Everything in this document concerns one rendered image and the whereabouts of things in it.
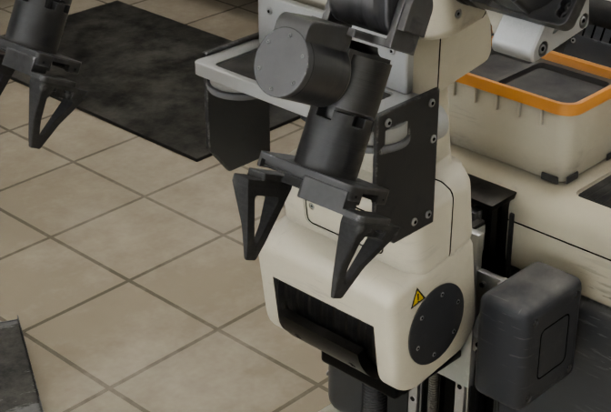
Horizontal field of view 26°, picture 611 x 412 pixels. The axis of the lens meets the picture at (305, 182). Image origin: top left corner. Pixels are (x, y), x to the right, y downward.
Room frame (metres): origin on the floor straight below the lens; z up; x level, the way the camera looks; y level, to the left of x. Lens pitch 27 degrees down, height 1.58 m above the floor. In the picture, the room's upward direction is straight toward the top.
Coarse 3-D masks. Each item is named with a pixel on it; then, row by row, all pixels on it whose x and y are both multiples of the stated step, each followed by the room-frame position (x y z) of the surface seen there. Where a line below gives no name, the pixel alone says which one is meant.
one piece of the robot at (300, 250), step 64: (320, 0) 1.40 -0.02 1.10; (448, 0) 1.28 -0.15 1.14; (448, 64) 1.38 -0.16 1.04; (448, 128) 1.41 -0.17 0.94; (448, 192) 1.34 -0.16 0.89; (320, 256) 1.36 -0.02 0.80; (384, 256) 1.33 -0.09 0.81; (448, 256) 1.34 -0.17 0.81; (384, 320) 1.28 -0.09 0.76; (448, 320) 1.34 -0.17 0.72
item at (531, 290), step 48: (480, 240) 1.44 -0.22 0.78; (288, 288) 1.39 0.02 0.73; (480, 288) 1.43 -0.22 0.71; (528, 288) 1.36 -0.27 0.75; (576, 288) 1.38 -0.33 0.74; (336, 336) 1.33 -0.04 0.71; (480, 336) 1.35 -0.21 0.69; (528, 336) 1.31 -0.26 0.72; (384, 384) 1.36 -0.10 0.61; (480, 384) 1.34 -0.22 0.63; (528, 384) 1.31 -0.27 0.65
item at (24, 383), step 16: (16, 320) 2.44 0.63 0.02; (0, 336) 2.38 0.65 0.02; (16, 336) 2.38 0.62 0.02; (0, 352) 2.32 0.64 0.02; (16, 352) 2.32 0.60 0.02; (0, 368) 2.26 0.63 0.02; (16, 368) 2.26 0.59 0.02; (0, 384) 2.20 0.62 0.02; (16, 384) 2.20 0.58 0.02; (32, 384) 2.20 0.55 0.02; (0, 400) 2.15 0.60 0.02; (16, 400) 2.15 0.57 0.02; (32, 400) 2.15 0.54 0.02
